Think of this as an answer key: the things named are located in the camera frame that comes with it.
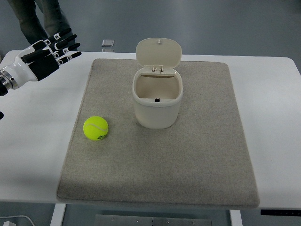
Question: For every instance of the beige plastic bin with lid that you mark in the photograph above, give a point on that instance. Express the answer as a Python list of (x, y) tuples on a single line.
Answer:
[(157, 87)]

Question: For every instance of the white table leg right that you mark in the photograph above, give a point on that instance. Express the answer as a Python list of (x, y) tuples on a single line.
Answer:
[(235, 218)]

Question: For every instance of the white table leg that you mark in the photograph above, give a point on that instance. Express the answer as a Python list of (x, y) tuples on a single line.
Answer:
[(58, 215), (235, 218)]

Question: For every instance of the yellow tennis ball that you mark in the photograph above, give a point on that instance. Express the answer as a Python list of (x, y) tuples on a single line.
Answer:
[(95, 128)]

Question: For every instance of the grey metal floor plate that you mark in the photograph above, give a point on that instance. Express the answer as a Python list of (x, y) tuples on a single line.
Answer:
[(118, 220)]

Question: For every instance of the grey felt mat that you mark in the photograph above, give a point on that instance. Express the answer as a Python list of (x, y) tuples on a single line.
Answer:
[(201, 160)]

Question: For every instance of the clear floor plate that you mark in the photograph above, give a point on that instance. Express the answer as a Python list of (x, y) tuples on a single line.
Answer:
[(107, 43)]

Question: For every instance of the black table control panel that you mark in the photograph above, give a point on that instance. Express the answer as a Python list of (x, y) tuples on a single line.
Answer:
[(291, 213)]

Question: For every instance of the black silver robot left arm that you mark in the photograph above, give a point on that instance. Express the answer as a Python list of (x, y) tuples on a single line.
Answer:
[(4, 86)]

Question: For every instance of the white table leg left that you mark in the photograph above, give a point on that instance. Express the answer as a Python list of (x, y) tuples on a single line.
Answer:
[(58, 215)]

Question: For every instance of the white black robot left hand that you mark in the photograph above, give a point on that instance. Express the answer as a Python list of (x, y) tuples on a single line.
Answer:
[(41, 59)]

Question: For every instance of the person in grey trousers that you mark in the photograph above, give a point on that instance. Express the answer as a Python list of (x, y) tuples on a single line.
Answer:
[(39, 19)]

